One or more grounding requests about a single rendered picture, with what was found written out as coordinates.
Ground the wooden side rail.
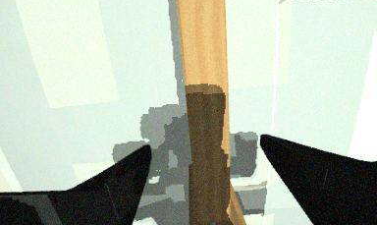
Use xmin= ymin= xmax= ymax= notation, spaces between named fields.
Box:
xmin=176 ymin=0 xmax=231 ymax=225

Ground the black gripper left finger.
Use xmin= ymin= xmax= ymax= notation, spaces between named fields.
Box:
xmin=0 ymin=145 xmax=151 ymax=225

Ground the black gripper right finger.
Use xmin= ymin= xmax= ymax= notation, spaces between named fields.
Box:
xmin=260 ymin=134 xmax=377 ymax=225

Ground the wooden post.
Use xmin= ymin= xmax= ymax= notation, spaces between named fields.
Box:
xmin=188 ymin=164 xmax=246 ymax=225

